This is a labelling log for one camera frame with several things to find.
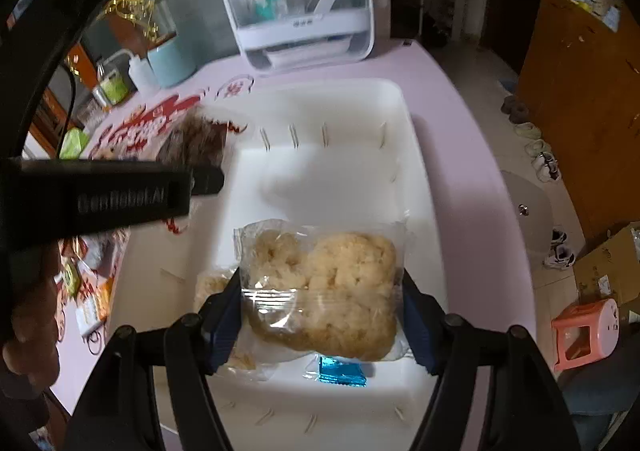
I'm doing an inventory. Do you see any blue foil snack packet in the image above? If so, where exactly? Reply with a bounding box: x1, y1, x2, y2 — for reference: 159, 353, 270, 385
302, 355, 371, 389

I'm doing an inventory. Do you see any white sterilizer appliance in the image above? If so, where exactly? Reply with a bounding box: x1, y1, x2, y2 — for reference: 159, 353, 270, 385
202, 0, 378, 76

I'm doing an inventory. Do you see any dark brown shoe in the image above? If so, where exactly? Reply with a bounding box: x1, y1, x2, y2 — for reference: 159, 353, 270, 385
501, 96, 531, 124

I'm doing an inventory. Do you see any cardboard box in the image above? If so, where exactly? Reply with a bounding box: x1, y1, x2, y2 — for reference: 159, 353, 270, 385
572, 223, 640, 322

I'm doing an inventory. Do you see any clear beige rice cake packet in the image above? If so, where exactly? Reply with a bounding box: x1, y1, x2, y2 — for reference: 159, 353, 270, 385
234, 218, 413, 364
192, 268, 281, 379

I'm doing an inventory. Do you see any green tissue pack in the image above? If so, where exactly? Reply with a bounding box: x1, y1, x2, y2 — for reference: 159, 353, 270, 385
60, 127, 91, 159

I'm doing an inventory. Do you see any pink plastic stool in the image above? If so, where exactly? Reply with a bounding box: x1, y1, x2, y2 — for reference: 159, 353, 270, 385
551, 298, 621, 372

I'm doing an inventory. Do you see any light blue canister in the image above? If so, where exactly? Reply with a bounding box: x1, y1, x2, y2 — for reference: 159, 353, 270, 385
145, 0, 198, 89

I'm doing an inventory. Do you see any white plastic tray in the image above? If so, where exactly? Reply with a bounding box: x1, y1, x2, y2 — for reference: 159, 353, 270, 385
107, 78, 451, 432

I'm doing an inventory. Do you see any printed pink tablecloth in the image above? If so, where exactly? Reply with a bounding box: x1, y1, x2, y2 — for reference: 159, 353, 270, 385
47, 38, 538, 451

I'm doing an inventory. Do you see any wooden cabinet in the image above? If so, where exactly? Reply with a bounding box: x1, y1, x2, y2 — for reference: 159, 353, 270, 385
515, 0, 640, 242

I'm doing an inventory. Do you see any green label glass bottle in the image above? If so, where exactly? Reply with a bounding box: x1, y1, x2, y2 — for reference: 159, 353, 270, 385
92, 58, 131, 112

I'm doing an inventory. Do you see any white squeeze bottle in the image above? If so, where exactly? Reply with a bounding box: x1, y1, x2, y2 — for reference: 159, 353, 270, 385
100, 50, 161, 99

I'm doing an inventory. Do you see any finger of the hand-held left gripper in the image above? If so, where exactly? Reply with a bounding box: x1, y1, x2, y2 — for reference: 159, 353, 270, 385
190, 165, 226, 196

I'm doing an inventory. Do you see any dark brown snack packet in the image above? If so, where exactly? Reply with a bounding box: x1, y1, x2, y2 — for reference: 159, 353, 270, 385
155, 108, 251, 166

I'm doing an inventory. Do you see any green yellow snack packet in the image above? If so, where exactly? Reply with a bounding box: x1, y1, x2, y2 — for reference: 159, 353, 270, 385
60, 258, 83, 297

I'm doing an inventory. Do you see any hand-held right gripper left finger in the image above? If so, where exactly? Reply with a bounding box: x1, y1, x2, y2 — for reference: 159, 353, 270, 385
65, 268, 246, 451

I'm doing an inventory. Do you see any blue grey cloth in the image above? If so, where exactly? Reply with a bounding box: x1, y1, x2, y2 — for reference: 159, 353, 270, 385
557, 341, 640, 451

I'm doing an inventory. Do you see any orange white snack packet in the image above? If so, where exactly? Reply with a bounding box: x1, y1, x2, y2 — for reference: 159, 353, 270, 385
75, 281, 113, 337

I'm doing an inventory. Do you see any person's left hand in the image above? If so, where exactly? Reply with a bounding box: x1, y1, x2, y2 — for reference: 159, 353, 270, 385
0, 241, 63, 402

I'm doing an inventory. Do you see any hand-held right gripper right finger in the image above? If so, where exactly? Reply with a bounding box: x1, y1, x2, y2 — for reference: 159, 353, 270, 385
400, 271, 583, 451

